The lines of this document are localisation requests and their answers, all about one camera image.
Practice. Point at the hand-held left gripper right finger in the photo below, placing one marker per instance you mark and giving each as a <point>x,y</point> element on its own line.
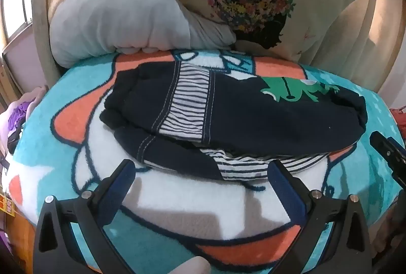
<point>285,187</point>

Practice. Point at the cartoon printed blanket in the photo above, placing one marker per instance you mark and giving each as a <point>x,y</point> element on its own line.
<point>190,207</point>

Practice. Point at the window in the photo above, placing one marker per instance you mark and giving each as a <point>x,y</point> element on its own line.
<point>16,4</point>

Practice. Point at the dark navy striped pants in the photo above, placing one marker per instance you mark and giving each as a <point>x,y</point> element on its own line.
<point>241,109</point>

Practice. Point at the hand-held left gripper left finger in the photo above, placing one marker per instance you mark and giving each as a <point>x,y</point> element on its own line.
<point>118,185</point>

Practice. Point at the cream bed headboard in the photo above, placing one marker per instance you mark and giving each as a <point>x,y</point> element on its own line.
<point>41,39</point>

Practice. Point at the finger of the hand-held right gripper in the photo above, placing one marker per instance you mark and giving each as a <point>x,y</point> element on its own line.
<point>388,152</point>

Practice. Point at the red object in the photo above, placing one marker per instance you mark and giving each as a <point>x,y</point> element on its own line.
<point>399,118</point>

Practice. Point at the grey plush pillow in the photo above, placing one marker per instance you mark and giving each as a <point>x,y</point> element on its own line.
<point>117,20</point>

